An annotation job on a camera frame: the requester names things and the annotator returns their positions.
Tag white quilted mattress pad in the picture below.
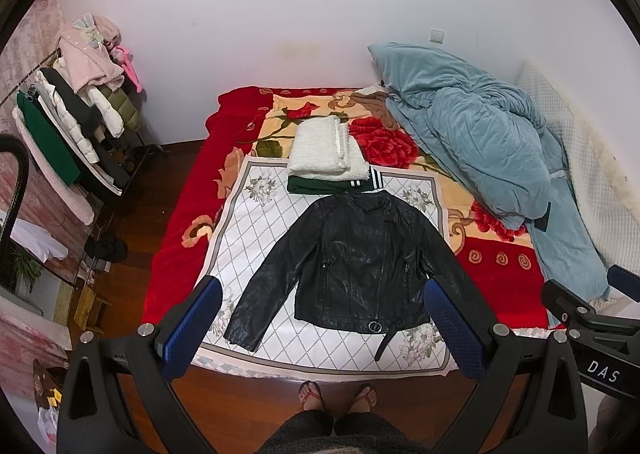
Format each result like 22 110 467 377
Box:
518 62 639 274

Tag white diamond pattern sheet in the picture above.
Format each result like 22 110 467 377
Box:
192 156 456 382

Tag white wall socket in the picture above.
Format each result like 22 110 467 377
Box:
430 29 445 44

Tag clothes rack with garments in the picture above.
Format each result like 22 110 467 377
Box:
12 14 160 226

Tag blue-grey duvet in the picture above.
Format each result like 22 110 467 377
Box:
369 42 608 302

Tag black cable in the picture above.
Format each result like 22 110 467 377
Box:
0 134 32 255

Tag pink plastic hanger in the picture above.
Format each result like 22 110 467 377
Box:
111 45 143 94

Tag red floral blanket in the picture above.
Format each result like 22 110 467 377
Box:
142 86 548 328

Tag person's left foot in sandal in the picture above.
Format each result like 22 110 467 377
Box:
298 382 326 412

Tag white fluffy folded garment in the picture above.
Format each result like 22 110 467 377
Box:
288 116 370 182

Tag green folded striped-cuff garment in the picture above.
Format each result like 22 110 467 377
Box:
286 168 384 195

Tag person's foot in sandal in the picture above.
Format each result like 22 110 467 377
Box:
348 385 378 414
298 382 326 412

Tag dark shoes on floor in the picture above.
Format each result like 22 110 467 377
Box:
84 232 128 263

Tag brown bag with yellow items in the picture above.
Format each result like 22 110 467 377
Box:
32 360 66 410

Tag person's right foot in sandal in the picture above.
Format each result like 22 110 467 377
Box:
348 385 378 414

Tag white cloth on shelf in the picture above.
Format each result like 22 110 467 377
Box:
10 219 68 262

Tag green potted plant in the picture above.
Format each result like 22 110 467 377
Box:
10 246 42 292

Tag black leather jacket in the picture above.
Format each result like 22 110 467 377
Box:
222 189 494 362

